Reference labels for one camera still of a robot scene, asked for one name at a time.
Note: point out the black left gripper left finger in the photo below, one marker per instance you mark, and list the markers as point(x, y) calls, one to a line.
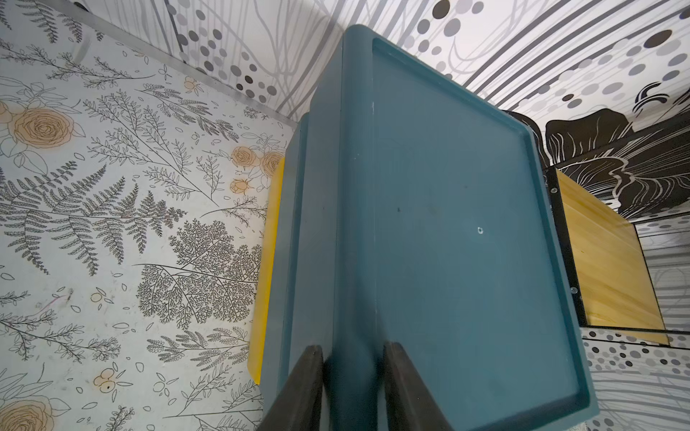
point(299, 404)

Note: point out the teal drawer cabinet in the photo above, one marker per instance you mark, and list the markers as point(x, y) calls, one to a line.
point(414, 212)

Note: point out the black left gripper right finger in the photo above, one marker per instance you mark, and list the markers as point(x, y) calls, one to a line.
point(409, 404)

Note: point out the wooden metal shelf rack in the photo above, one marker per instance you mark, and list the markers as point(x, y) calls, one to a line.
point(608, 276)

